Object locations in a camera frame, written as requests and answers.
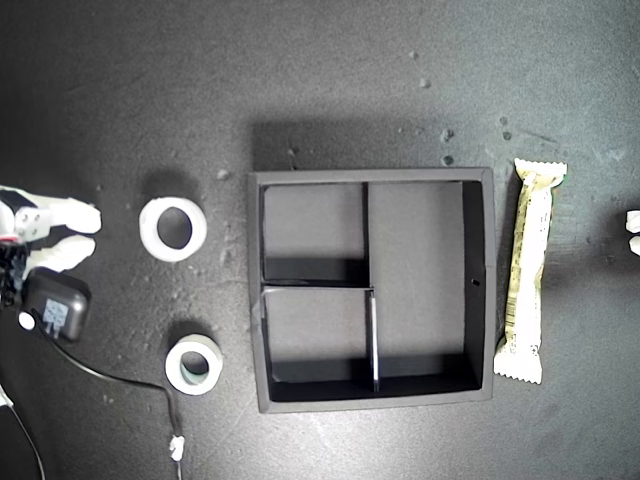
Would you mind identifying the black camera cable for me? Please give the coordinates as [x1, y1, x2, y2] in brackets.
[47, 334, 187, 480]

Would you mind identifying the small white tape roll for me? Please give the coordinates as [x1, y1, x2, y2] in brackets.
[164, 335, 224, 396]

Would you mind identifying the large white tape roll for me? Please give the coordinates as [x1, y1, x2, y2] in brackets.
[138, 196, 209, 263]

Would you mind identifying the thin black and white wire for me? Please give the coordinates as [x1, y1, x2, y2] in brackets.
[0, 384, 45, 480]

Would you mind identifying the cream snack bar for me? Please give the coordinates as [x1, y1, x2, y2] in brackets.
[493, 158, 570, 386]

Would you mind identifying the black compartment tray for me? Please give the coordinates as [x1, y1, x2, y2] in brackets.
[247, 167, 497, 415]

